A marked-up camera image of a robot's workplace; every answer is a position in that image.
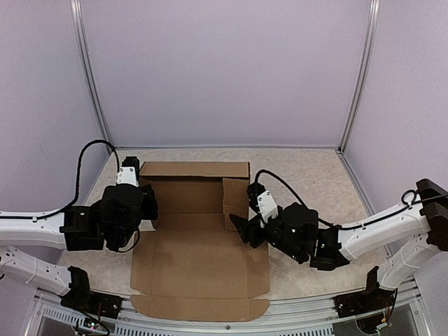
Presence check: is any brown cardboard box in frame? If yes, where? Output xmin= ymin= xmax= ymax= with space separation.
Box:
xmin=130 ymin=162 xmax=270 ymax=322

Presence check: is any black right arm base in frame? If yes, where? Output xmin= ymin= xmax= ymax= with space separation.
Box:
xmin=333 ymin=266 xmax=396 ymax=318

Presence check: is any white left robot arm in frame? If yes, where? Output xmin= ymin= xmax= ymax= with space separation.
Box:
xmin=1 ymin=184 xmax=159 ymax=312

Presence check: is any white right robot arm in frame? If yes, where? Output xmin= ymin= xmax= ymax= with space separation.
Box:
xmin=229 ymin=178 xmax=447 ymax=311

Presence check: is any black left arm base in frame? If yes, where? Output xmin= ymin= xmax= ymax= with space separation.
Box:
xmin=60 ymin=266 xmax=123 ymax=319

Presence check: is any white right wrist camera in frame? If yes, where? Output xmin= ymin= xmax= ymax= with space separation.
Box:
xmin=247 ymin=182 xmax=279 ymax=223

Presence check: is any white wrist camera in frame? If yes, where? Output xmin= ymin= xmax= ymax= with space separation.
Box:
xmin=115 ymin=156 xmax=141 ymax=187
xmin=247 ymin=182 xmax=279 ymax=223

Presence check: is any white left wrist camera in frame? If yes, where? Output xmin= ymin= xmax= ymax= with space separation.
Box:
xmin=115 ymin=156 xmax=141 ymax=187

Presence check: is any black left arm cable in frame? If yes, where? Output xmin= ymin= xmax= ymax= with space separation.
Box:
xmin=0 ymin=139 xmax=143 ymax=253

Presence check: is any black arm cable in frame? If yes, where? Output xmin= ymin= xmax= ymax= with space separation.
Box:
xmin=253 ymin=169 xmax=421 ymax=232
xmin=0 ymin=139 xmax=143 ymax=253

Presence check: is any front aluminium frame rail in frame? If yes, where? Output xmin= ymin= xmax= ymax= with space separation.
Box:
xmin=20 ymin=280 xmax=435 ymax=335

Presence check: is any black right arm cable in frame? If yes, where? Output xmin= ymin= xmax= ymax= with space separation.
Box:
xmin=253 ymin=169 xmax=421 ymax=232

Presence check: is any left aluminium frame post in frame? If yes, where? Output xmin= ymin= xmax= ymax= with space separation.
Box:
xmin=70 ymin=0 xmax=113 ymax=144

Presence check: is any aluminium frame post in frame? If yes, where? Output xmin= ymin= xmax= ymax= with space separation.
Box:
xmin=70 ymin=0 xmax=113 ymax=144
xmin=338 ymin=0 xmax=381 ymax=156

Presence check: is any right aluminium frame post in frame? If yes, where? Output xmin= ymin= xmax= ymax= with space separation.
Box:
xmin=338 ymin=0 xmax=381 ymax=156

